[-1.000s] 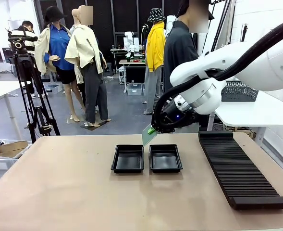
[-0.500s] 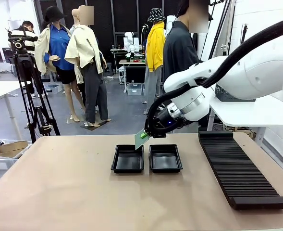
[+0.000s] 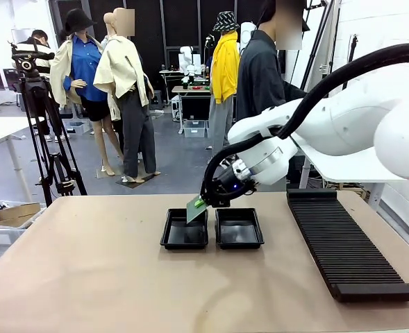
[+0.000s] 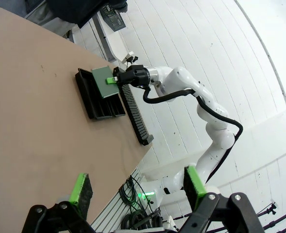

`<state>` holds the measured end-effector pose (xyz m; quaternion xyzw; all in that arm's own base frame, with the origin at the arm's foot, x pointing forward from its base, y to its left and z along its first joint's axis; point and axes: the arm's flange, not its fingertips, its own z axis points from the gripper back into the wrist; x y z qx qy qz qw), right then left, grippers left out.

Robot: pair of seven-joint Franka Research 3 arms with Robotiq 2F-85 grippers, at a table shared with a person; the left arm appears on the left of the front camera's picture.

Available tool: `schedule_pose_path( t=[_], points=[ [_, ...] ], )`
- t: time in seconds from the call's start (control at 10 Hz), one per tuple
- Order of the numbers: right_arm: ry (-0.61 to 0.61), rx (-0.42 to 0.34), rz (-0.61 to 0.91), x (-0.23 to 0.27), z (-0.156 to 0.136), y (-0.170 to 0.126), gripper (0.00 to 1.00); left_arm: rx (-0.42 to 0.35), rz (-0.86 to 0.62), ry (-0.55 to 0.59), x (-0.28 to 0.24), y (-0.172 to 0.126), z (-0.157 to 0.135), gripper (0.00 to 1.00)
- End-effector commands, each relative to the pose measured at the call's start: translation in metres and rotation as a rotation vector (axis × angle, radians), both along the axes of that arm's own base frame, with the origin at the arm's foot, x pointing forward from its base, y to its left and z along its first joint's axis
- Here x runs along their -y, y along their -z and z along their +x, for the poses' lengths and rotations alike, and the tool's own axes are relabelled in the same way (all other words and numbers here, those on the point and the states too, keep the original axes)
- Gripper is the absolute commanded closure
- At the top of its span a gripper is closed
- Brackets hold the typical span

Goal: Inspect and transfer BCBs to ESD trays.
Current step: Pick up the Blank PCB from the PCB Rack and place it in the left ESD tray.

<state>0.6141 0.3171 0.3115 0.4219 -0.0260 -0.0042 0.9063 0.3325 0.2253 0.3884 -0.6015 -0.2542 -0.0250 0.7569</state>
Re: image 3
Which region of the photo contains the black slotted board rack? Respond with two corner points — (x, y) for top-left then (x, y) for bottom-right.
(286, 189), (409, 302)

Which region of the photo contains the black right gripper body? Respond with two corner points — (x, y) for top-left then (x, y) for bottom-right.
(206, 165), (257, 208)

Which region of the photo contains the black thin light stand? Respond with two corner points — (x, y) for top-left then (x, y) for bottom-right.
(342, 33), (360, 91)

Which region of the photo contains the mannequin in blue shirt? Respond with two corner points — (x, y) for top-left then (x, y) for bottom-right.
(49, 8), (126, 176)

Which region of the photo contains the mannequin in beige jacket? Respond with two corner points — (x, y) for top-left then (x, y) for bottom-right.
(92, 6), (162, 184)

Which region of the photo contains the black brimmed hat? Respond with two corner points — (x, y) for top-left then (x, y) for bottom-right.
(64, 8), (98, 34)

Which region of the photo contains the white side table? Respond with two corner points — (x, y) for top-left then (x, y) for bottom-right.
(299, 142), (409, 209)

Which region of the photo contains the mannequin in yellow hoodie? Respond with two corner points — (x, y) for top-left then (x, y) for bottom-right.
(207, 10), (242, 166)

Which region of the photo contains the person in dark shirt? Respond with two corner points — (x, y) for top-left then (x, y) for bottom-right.
(235, 0), (312, 122)

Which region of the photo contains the black camera tripod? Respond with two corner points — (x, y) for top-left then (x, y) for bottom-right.
(8, 40), (88, 208)

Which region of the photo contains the black boom light stand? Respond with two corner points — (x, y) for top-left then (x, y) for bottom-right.
(300, 0), (335, 92)

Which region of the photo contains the brown cardboard box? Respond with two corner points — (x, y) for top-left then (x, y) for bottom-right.
(0, 203), (42, 229)

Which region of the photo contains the person in striped shirt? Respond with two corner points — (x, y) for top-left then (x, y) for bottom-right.
(18, 29), (69, 143)

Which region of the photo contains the white rounded device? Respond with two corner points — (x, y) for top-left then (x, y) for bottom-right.
(240, 22), (258, 49)

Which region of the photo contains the green circuit board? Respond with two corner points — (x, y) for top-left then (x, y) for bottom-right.
(185, 197), (208, 225)

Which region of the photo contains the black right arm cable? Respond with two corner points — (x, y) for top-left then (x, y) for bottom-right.
(199, 43), (409, 206)

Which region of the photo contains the clear floor storage bin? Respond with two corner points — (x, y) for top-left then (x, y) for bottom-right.
(66, 120), (87, 135)
(183, 119), (208, 139)

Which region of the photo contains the patterned bucket hat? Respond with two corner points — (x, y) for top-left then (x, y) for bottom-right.
(212, 10), (241, 33)

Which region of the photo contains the background desk with items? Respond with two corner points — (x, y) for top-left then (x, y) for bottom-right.
(172, 85), (214, 135)

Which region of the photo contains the black plastic ESD tray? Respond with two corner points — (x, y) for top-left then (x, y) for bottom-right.
(160, 207), (209, 250)
(215, 207), (265, 250)

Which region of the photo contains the black step stool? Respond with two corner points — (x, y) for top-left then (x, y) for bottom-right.
(149, 89), (163, 111)

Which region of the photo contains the black clamp light stand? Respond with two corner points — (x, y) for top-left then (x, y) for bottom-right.
(324, 6), (341, 87)

